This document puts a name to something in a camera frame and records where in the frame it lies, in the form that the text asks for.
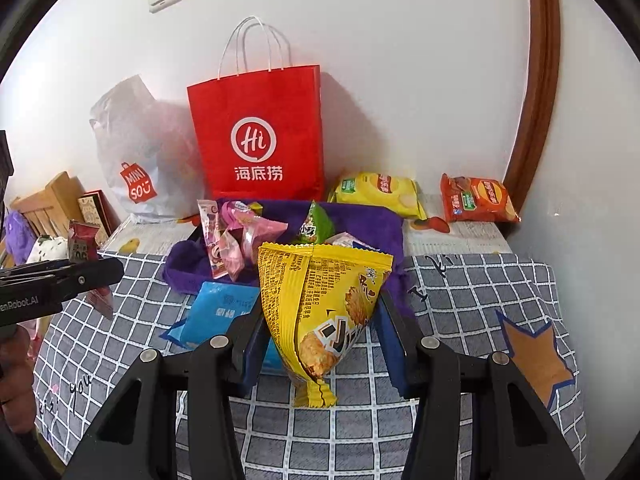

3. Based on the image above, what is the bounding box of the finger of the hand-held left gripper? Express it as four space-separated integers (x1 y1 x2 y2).
0 258 125 307
0 258 103 281

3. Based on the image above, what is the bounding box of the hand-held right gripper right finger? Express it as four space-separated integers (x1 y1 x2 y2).
372 290 586 480

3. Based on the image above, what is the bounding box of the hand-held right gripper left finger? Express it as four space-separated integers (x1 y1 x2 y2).
62 302 273 480

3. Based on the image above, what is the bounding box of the red and white snack packet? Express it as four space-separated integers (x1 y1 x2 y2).
67 220 117 322

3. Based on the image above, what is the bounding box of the yellow triangular snack packet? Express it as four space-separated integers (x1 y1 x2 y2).
257 241 394 407

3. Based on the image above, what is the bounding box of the purple cloth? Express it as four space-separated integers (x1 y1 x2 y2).
2 210 37 265
164 199 416 318

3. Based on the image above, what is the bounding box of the dark pink snack packet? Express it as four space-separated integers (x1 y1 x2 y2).
217 232 247 282

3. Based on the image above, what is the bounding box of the person's left hand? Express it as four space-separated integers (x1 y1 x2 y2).
0 324 39 436

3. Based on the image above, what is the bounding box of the white patterned pillow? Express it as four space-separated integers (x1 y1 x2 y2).
26 235 70 263

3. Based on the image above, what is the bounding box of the blue tissue pack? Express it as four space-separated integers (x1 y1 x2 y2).
184 281 281 367

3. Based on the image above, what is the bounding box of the wooden headboard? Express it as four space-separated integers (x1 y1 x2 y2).
10 171 87 241

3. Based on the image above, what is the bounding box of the grey checked blanket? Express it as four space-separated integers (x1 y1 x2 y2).
32 252 586 466

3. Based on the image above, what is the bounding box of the pink and white snack packet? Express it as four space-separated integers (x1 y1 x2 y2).
325 231 381 253

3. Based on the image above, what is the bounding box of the light pink snack packet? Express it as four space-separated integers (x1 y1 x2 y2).
235 212 290 262

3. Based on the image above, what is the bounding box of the long pink cartoon snack packet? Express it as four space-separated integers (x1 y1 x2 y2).
196 199 235 280

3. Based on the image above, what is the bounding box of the white plastic bag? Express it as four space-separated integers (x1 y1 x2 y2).
90 75 206 224

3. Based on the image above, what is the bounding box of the green triangular snack packet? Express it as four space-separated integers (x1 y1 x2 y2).
292 201 336 246

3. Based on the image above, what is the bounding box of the magenta snack packet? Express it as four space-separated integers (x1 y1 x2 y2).
220 201 251 227

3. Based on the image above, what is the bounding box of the yellow chip bag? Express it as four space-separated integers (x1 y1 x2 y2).
327 172 428 221

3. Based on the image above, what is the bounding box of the orange chip bag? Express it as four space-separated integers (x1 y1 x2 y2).
440 172 521 224

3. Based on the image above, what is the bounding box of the red paper bag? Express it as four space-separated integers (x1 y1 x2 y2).
187 16 326 202

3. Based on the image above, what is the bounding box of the patterned picture frame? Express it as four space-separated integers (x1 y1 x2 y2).
77 190 121 244

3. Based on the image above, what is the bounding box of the brown wooden door frame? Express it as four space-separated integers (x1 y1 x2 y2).
502 0 561 227

